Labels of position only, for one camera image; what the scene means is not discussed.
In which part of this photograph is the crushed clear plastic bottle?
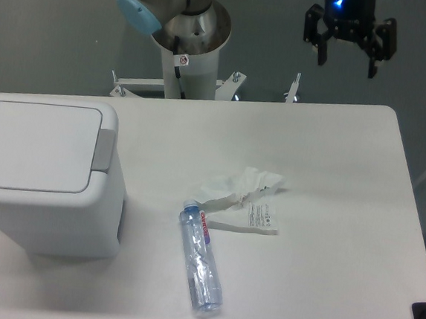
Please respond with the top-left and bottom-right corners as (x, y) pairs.
(178, 199), (223, 319)

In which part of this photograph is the crumpled white paper wrapper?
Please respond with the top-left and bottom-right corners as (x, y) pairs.
(190, 167), (285, 236)

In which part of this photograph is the black cable on pedestal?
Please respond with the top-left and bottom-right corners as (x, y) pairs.
(167, 35), (192, 100)

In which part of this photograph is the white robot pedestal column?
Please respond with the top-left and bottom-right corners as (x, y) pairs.
(160, 48), (219, 100)

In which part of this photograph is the white pedestal base frame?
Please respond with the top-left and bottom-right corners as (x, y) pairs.
(110, 67), (246, 101)

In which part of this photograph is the grey lid push button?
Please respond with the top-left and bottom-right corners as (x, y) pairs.
(91, 129), (117, 173)

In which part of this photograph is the white plastic trash can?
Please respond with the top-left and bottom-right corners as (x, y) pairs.
(0, 93), (126, 259)

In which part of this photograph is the metal levelling foot bolt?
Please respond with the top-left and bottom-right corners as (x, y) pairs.
(283, 72), (302, 104)

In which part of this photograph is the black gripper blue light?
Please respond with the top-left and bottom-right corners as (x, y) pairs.
(303, 0), (398, 79)

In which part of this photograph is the white trash can lid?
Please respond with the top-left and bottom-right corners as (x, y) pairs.
(0, 101), (102, 193)

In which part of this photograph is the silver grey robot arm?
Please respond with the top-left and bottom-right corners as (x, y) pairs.
(116, 0), (397, 78)

